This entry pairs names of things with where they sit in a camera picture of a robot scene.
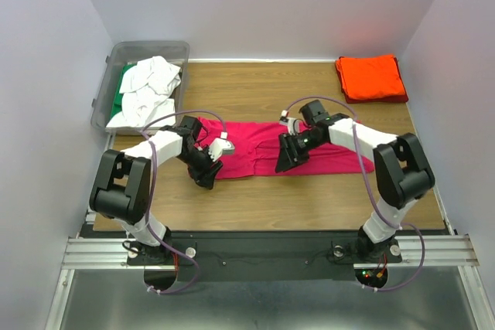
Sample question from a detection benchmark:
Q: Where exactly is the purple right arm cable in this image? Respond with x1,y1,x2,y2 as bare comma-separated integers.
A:
284,95,426,294

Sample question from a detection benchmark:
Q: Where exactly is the green t shirt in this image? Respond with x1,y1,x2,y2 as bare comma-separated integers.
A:
111,63,136,122

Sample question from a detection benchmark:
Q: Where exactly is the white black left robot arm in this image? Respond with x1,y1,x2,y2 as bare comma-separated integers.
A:
89,116,234,264

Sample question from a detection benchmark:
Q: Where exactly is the aluminium frame rail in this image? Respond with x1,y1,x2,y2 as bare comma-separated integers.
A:
62,235,479,270

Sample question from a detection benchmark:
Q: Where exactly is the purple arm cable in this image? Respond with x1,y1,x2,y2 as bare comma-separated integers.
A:
284,95,426,294
140,109,228,295

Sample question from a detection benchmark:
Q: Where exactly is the small electronics board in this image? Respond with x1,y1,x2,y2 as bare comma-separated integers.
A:
360,268,387,283

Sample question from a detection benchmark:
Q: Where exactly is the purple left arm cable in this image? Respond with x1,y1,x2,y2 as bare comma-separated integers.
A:
140,109,228,295

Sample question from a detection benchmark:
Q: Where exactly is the white t shirt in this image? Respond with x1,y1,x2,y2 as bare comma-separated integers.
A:
106,56,181,129

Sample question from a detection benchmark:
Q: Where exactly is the clear plastic bin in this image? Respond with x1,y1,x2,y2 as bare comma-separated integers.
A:
90,41,189,135

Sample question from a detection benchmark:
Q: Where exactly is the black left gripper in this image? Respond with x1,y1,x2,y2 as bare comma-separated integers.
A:
177,145,224,190

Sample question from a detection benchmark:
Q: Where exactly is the dark red folded t shirt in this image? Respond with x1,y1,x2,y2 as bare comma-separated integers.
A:
335,56,410,104

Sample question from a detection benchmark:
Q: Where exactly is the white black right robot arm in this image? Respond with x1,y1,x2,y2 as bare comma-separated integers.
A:
275,97,435,260

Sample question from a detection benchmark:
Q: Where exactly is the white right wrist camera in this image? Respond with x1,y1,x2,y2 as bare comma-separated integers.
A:
278,110,303,135

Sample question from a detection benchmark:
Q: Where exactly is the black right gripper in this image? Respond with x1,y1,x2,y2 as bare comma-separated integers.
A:
274,129,324,173

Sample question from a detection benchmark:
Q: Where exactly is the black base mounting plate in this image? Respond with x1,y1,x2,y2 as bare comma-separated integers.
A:
122,230,402,286

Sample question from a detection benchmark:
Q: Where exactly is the pink t shirt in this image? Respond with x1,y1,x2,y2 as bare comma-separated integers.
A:
216,121,361,180

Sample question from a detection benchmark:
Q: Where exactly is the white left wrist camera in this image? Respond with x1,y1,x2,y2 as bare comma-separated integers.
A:
208,131,235,162

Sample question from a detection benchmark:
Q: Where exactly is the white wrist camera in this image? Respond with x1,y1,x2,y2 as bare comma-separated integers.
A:
278,110,303,135
208,131,235,162

